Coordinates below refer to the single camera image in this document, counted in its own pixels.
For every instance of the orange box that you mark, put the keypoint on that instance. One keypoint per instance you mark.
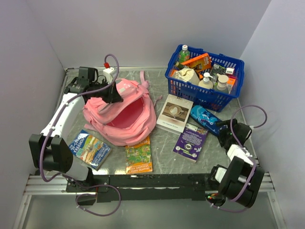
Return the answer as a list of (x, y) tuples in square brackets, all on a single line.
[(199, 63)]

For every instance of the blue plastic basket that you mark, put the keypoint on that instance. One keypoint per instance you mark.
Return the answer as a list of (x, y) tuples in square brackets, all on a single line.
[(207, 98)]

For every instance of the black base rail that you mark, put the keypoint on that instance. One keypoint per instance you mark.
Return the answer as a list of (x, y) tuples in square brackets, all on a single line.
[(147, 187)]

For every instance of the dark green packet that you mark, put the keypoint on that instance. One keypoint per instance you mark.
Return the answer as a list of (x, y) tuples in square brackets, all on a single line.
[(217, 69)]

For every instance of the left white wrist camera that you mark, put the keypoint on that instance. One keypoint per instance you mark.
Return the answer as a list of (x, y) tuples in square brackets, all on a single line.
[(109, 72)]

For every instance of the small orange packet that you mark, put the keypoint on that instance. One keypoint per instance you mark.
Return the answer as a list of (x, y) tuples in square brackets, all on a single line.
[(230, 83)]

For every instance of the pink student backpack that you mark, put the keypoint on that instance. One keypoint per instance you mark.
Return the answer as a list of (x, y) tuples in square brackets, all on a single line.
[(123, 123)]

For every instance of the orange treehouse book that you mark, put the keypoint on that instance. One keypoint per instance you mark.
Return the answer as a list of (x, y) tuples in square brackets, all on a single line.
[(139, 157)]

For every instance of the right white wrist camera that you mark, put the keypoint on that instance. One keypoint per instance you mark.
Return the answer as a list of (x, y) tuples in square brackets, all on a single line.
[(240, 152)]

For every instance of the white coffee cover book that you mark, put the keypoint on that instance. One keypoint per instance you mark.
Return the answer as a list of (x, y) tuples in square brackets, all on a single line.
[(174, 114)]

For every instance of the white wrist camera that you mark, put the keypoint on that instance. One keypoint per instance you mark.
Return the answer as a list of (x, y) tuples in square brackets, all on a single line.
[(109, 72), (240, 152)]

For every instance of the blue treehouse book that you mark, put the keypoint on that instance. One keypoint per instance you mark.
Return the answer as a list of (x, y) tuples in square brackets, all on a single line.
[(89, 149)]

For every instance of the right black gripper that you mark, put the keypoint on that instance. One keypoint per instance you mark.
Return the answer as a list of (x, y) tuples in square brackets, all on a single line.
[(222, 132)]

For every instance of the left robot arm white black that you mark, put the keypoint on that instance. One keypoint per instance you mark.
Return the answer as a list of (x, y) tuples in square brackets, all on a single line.
[(49, 149)]

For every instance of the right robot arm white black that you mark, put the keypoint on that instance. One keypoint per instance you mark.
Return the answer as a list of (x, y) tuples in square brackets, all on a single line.
[(241, 181)]

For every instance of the blue shark pencil case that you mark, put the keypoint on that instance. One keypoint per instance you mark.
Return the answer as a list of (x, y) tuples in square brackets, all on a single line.
[(206, 119)]

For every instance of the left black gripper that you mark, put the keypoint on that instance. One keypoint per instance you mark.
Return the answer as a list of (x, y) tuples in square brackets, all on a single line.
[(113, 96)]

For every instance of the beige crumpled bag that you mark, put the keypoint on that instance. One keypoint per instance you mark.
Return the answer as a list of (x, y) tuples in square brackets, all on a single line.
[(186, 75)]

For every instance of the purple book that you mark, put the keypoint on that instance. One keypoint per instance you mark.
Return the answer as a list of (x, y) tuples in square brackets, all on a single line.
[(190, 142)]

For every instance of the grey pump bottle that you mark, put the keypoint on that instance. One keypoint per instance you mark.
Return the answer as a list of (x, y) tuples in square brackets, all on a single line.
[(221, 85)]

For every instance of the green drink bottle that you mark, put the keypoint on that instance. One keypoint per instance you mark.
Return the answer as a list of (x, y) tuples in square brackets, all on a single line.
[(184, 54)]

